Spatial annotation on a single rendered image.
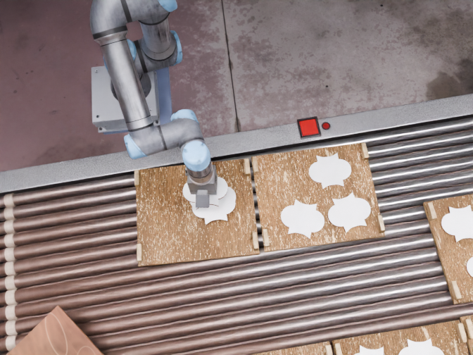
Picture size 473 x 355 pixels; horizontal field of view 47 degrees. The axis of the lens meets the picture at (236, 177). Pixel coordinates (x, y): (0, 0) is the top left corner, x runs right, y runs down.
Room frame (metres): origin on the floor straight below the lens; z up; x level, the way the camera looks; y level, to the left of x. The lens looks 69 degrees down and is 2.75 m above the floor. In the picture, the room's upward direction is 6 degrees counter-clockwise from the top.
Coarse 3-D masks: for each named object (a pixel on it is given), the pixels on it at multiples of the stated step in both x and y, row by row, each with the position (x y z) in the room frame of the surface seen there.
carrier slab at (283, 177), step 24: (264, 168) 0.72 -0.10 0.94; (288, 168) 0.71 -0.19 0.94; (360, 168) 0.68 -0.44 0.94; (264, 192) 0.63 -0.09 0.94; (288, 192) 0.62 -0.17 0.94; (312, 192) 0.61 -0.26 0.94; (336, 192) 0.60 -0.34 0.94; (360, 192) 0.59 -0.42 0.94; (264, 216) 0.54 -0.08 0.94; (288, 240) 0.45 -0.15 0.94; (312, 240) 0.44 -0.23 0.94; (336, 240) 0.43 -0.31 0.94
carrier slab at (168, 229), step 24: (168, 168) 0.75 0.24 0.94; (216, 168) 0.74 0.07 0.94; (240, 168) 0.73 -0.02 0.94; (144, 192) 0.67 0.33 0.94; (168, 192) 0.66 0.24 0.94; (240, 192) 0.64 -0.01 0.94; (144, 216) 0.59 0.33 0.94; (168, 216) 0.58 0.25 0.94; (192, 216) 0.57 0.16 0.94; (240, 216) 0.55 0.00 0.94; (144, 240) 0.50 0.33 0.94; (168, 240) 0.49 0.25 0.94; (192, 240) 0.48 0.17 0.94; (216, 240) 0.47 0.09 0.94; (240, 240) 0.47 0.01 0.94; (144, 264) 0.42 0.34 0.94
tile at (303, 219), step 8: (296, 200) 0.59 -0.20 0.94; (288, 208) 0.56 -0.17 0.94; (296, 208) 0.56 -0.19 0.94; (304, 208) 0.55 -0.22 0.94; (312, 208) 0.55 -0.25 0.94; (288, 216) 0.53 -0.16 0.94; (296, 216) 0.53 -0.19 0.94; (304, 216) 0.53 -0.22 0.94; (312, 216) 0.52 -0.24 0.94; (320, 216) 0.52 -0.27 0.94; (288, 224) 0.50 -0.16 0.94; (296, 224) 0.50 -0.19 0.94; (304, 224) 0.50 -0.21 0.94; (312, 224) 0.50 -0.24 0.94; (320, 224) 0.49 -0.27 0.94; (296, 232) 0.47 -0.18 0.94; (304, 232) 0.47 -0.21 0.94
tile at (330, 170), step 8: (320, 160) 0.73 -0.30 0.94; (328, 160) 0.72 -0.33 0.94; (336, 160) 0.72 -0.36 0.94; (344, 160) 0.72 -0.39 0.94; (312, 168) 0.70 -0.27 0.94; (320, 168) 0.69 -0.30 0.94; (328, 168) 0.69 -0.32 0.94; (336, 168) 0.69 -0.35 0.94; (344, 168) 0.68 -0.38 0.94; (312, 176) 0.67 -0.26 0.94; (320, 176) 0.66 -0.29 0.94; (328, 176) 0.66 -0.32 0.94; (336, 176) 0.66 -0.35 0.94; (344, 176) 0.66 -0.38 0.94; (328, 184) 0.63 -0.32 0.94; (336, 184) 0.63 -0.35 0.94
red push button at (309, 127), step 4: (304, 120) 0.89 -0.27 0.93; (308, 120) 0.89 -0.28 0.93; (312, 120) 0.89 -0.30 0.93; (300, 124) 0.88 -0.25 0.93; (304, 124) 0.88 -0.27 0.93; (308, 124) 0.88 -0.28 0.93; (312, 124) 0.88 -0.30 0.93; (316, 124) 0.87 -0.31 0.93; (304, 128) 0.86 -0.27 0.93; (308, 128) 0.86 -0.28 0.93; (312, 128) 0.86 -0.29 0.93; (316, 128) 0.86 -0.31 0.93; (304, 132) 0.84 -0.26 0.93; (308, 132) 0.84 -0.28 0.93; (312, 132) 0.84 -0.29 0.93; (316, 132) 0.84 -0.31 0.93
